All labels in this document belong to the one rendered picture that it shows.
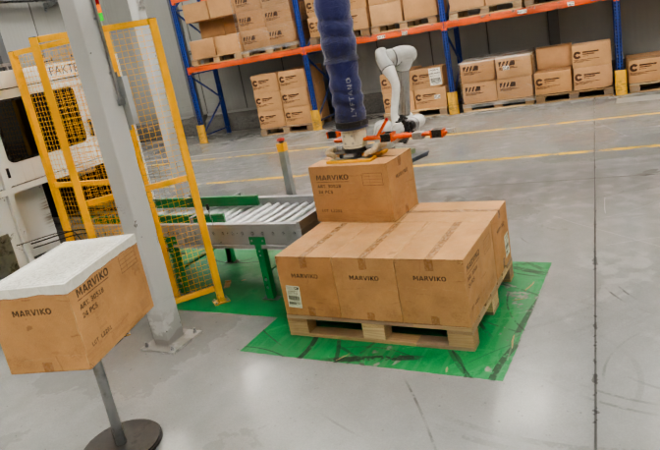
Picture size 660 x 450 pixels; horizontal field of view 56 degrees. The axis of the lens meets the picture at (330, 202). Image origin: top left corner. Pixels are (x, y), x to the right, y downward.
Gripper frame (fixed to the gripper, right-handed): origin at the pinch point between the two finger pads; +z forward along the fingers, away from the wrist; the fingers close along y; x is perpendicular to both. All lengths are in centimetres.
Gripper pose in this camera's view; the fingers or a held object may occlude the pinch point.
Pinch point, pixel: (399, 132)
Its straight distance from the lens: 424.2
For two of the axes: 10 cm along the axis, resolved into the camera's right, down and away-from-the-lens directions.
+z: -4.8, 3.2, -8.2
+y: 1.8, 9.5, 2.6
